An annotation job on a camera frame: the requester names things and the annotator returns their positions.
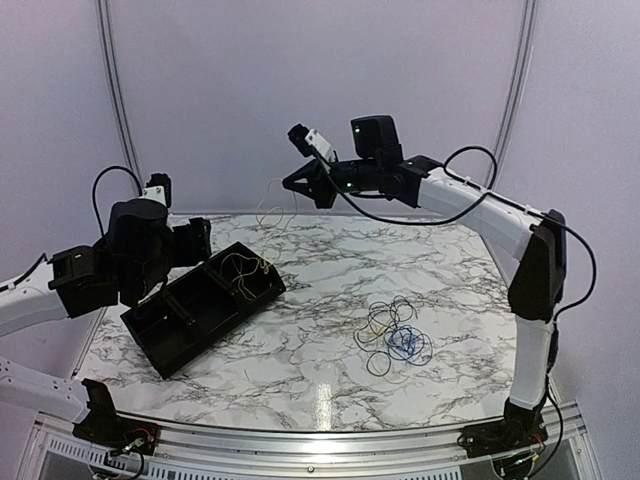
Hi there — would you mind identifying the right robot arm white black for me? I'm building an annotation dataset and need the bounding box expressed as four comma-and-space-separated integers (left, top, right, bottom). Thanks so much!
282, 115, 567, 428

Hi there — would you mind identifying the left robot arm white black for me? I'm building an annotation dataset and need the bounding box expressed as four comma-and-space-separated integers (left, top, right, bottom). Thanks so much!
1, 198, 211, 424

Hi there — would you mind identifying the black compartment tray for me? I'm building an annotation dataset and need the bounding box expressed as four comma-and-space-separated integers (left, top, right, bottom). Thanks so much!
121, 242, 286, 379

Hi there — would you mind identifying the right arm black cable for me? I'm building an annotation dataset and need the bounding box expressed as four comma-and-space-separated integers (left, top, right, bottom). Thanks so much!
312, 145, 597, 321

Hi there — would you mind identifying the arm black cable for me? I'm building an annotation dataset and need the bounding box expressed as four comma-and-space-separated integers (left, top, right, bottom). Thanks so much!
0, 165, 144, 291
312, 145, 597, 321

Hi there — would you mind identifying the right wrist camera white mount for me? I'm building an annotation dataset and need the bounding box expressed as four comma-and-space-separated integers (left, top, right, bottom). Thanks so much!
288, 124, 338, 163

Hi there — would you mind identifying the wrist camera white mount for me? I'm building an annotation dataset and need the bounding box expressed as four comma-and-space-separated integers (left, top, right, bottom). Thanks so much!
288, 124, 338, 163
141, 173, 172, 208

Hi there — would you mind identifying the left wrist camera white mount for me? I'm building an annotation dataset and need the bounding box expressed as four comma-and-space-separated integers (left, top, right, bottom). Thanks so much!
141, 173, 172, 208

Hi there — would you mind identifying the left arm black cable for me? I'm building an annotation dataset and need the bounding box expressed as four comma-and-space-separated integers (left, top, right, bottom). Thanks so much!
0, 165, 144, 291

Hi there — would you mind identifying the blue cable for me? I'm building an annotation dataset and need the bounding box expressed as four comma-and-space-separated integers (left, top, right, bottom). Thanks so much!
382, 324, 434, 367

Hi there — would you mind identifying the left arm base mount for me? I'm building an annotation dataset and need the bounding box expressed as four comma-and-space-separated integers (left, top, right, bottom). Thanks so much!
72, 411, 160, 455

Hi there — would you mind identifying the aluminium front frame rail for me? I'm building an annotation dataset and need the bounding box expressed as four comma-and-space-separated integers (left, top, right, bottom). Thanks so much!
16, 402, 602, 479

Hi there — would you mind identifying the left aluminium corner post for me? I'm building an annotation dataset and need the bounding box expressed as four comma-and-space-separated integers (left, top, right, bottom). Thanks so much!
94, 0, 146, 193

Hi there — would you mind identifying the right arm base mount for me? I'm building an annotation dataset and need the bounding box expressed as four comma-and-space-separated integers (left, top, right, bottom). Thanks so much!
457, 391, 548, 458

